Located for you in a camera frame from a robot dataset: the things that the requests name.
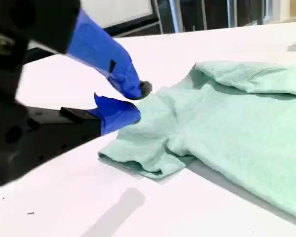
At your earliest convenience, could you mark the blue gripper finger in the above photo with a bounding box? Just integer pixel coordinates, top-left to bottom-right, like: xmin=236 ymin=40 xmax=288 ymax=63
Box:
xmin=39 ymin=93 xmax=142 ymax=165
xmin=66 ymin=8 xmax=153 ymax=101

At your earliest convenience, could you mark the pale green T-shirt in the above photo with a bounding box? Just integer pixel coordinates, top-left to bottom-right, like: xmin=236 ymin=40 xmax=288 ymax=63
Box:
xmin=98 ymin=60 xmax=296 ymax=224

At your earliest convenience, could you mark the white framed board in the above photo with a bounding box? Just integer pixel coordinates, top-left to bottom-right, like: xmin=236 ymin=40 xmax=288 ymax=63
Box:
xmin=98 ymin=0 xmax=161 ymax=30

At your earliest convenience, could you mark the grey metal post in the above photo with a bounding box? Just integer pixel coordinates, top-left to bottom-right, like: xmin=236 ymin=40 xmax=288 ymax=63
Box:
xmin=226 ymin=0 xmax=238 ymax=28
xmin=151 ymin=0 xmax=164 ymax=34
xmin=169 ymin=0 xmax=184 ymax=33

